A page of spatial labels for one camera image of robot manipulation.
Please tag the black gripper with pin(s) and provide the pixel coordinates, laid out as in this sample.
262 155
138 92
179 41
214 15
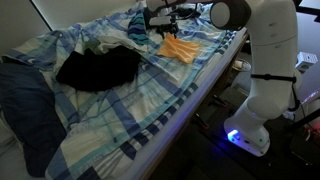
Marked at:
171 28

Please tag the orange towel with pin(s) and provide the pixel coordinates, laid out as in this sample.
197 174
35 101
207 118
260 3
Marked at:
173 47

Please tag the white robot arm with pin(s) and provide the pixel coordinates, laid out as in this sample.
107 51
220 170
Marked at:
272 26

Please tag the black folded garment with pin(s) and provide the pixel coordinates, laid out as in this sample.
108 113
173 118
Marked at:
176 13

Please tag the blue teal striped cloth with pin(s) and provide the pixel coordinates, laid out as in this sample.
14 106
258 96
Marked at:
137 30

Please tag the white cloth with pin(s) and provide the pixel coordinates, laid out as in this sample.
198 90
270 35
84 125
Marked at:
110 42

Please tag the white mattress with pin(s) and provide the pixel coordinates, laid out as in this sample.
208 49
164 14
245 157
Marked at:
151 147

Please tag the dark blue jeans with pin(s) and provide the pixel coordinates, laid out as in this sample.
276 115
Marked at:
92 72

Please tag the blue plaid bed sheet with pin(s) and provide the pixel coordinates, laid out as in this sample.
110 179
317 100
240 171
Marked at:
100 124

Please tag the white power strip box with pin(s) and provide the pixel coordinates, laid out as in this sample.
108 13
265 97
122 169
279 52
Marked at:
305 61

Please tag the dark blue blanket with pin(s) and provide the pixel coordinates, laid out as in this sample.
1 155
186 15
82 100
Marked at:
28 106

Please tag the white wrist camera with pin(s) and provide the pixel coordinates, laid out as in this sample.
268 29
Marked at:
158 21

